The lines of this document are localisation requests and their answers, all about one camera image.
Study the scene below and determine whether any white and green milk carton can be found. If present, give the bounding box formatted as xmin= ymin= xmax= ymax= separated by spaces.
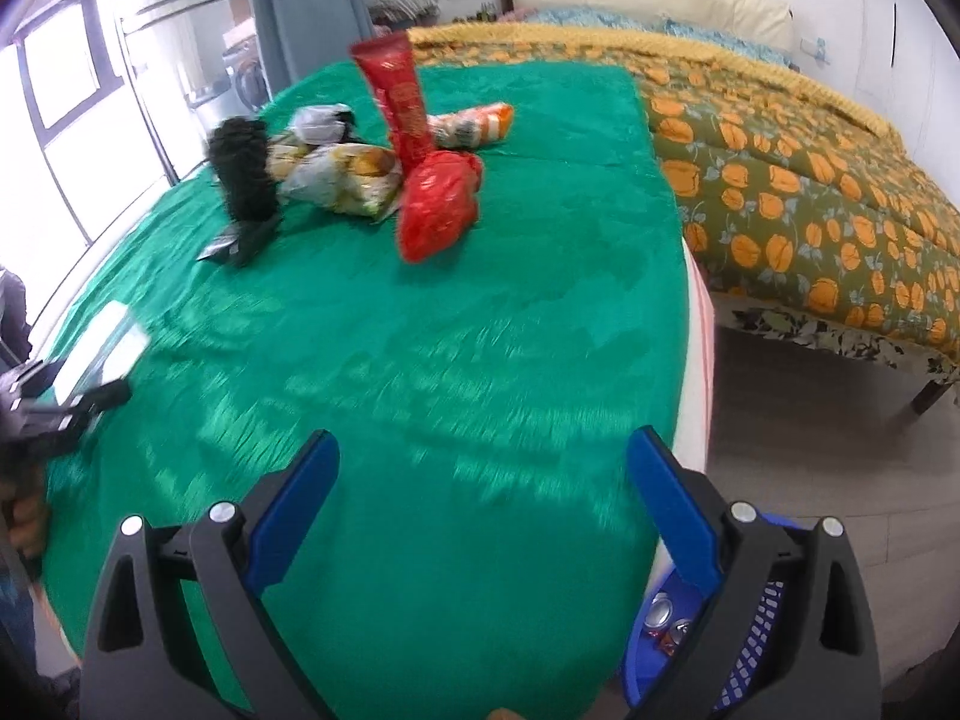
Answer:
xmin=54 ymin=304 xmax=149 ymax=400

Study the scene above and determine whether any long red snack wrapper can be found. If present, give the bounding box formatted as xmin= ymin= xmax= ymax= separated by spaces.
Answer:
xmin=349 ymin=34 xmax=437 ymax=166

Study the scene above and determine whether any white wardrobe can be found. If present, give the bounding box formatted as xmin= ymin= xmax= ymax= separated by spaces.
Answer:
xmin=855 ymin=0 xmax=960 ymax=158

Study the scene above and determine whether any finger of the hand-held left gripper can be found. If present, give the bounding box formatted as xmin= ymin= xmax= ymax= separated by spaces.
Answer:
xmin=71 ymin=379 xmax=133 ymax=415

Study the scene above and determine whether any yellow chip packet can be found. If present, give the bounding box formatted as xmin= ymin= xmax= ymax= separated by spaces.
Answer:
xmin=268 ymin=133 xmax=406 ymax=222

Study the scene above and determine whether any grey washing machine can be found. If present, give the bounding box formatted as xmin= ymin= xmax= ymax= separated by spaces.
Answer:
xmin=221 ymin=45 xmax=271 ymax=113

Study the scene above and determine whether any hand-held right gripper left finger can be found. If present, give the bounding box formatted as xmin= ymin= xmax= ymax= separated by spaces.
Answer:
xmin=79 ymin=429 xmax=342 ymax=720

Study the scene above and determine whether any orange and white snack packet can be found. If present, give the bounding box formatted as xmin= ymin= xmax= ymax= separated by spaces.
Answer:
xmin=427 ymin=103 xmax=516 ymax=149

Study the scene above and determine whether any sliding glass door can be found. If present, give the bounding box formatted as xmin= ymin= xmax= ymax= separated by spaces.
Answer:
xmin=0 ymin=0 xmax=256 ymax=256

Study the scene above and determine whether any small black packet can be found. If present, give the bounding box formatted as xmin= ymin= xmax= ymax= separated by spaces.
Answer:
xmin=196 ymin=214 xmax=284 ymax=267

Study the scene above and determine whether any grey packet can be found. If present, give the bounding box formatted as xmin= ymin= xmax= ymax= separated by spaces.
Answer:
xmin=289 ymin=103 xmax=357 ymax=145

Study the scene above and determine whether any grey blue curtain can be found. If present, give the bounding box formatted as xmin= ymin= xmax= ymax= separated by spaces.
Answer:
xmin=246 ymin=0 xmax=376 ymax=110

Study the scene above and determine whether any blue plastic basket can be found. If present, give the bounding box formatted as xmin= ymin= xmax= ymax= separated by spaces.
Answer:
xmin=621 ymin=514 xmax=796 ymax=713

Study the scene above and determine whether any black and white bed sheet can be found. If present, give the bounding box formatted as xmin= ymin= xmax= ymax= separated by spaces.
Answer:
xmin=716 ymin=292 xmax=960 ymax=391

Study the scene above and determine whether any green patterned tablecloth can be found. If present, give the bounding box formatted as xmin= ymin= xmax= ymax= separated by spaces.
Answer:
xmin=37 ymin=60 xmax=695 ymax=720

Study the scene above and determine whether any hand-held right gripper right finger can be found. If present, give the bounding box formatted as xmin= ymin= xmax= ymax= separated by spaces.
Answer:
xmin=626 ymin=426 xmax=882 ymax=720

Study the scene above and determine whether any red plastic bag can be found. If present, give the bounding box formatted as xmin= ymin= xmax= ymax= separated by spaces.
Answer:
xmin=395 ymin=150 xmax=485 ymax=265

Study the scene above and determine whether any person's left hand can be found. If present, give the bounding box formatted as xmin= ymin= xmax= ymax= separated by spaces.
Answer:
xmin=0 ymin=461 xmax=52 ymax=580

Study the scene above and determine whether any black fuzzy brush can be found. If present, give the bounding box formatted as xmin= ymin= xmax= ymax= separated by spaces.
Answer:
xmin=206 ymin=116 xmax=280 ymax=224

